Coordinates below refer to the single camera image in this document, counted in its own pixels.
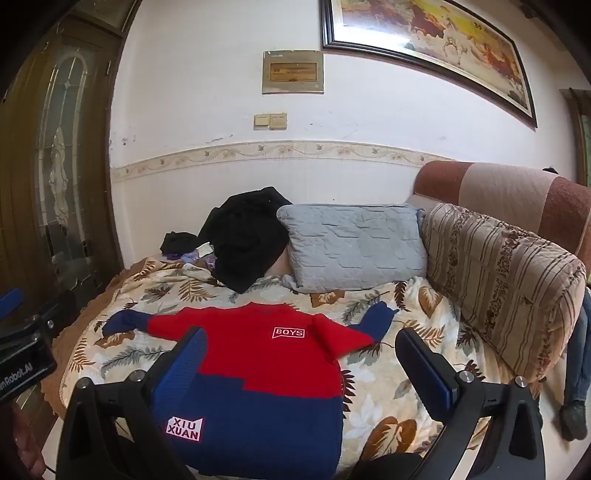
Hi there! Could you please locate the small dark cloth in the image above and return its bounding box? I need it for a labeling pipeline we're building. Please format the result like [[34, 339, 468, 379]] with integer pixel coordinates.
[[160, 231, 200, 257]]

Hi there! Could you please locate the metal wall panel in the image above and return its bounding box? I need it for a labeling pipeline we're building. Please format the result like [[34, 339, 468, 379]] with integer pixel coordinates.
[[262, 50, 325, 95]]

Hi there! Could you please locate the person's leg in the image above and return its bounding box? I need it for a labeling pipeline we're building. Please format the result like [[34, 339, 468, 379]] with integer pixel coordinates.
[[560, 286, 591, 442]]

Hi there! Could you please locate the red and blue knit sweater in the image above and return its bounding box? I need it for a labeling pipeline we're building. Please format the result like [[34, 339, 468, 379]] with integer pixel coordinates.
[[102, 302, 400, 479]]

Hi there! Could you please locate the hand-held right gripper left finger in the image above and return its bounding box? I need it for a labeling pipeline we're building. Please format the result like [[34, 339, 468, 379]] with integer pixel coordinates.
[[55, 326, 208, 480]]

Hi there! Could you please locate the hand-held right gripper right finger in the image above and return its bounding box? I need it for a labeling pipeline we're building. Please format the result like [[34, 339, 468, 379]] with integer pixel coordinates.
[[395, 327, 546, 480]]

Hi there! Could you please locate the grey quilted pillow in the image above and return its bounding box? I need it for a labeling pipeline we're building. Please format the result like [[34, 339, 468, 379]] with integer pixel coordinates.
[[276, 203, 428, 294]]

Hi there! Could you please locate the wooden door frame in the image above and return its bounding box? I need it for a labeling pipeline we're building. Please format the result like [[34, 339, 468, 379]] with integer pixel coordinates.
[[560, 88, 591, 195]]

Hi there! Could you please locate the black garment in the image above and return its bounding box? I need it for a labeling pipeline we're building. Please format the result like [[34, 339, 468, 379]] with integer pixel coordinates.
[[198, 186, 294, 294]]

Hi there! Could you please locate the striped brown cushion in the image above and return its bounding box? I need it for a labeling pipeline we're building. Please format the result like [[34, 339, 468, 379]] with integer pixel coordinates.
[[420, 203, 588, 385]]

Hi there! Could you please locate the framed painting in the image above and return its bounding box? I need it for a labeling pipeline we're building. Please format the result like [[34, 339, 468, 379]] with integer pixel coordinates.
[[320, 0, 539, 129]]

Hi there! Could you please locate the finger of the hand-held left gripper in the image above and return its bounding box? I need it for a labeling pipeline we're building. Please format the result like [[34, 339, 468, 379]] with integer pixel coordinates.
[[0, 287, 77, 334]]

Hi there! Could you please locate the leaf print blanket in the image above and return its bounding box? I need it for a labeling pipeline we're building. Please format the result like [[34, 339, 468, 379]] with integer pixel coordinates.
[[46, 256, 546, 480]]

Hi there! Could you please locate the wooden door with glass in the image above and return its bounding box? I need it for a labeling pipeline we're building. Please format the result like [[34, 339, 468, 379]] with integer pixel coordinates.
[[0, 9, 127, 305]]

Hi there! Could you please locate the brown and beige sofa back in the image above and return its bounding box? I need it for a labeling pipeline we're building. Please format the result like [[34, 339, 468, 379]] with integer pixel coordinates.
[[406, 160, 591, 278]]

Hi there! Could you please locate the purple and white cloth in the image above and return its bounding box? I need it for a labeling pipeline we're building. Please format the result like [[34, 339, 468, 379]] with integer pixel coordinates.
[[182, 244, 218, 269]]

